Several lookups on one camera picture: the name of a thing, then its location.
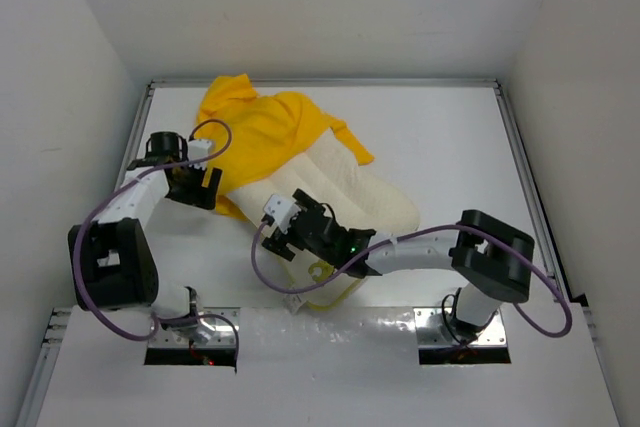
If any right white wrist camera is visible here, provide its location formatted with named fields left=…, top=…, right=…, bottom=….
left=262, top=194, right=301, bottom=234

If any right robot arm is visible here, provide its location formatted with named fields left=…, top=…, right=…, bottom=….
left=262, top=190, right=535, bottom=345

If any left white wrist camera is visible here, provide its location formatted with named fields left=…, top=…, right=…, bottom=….
left=187, top=139, right=215, bottom=170

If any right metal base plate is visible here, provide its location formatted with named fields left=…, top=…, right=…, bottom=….
left=414, top=306, right=508, bottom=349

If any purple cable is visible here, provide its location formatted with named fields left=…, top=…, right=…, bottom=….
left=250, top=219, right=573, bottom=348
left=72, top=118, right=240, bottom=363

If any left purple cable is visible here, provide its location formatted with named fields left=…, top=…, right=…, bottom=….
left=72, top=118, right=240, bottom=363

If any yellow pillowcase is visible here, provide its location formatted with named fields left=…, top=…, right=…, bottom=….
left=192, top=74, right=375, bottom=220

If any metal base plate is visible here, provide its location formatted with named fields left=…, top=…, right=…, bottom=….
left=147, top=307, right=240, bottom=349
left=414, top=306, right=508, bottom=349

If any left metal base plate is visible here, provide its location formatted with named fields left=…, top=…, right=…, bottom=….
left=147, top=307, right=240, bottom=349

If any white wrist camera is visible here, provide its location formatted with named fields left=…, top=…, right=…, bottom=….
left=187, top=139, right=215, bottom=170
left=262, top=194, right=301, bottom=234

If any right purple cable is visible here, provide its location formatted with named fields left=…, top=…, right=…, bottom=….
left=250, top=219, right=573, bottom=348

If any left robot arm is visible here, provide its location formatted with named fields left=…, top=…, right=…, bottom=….
left=68, top=132, right=222, bottom=318

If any cream pillow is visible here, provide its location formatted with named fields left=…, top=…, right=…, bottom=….
left=227, top=129, right=420, bottom=311

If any aluminium table frame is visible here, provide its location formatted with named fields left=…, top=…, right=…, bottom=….
left=24, top=80, right=616, bottom=426

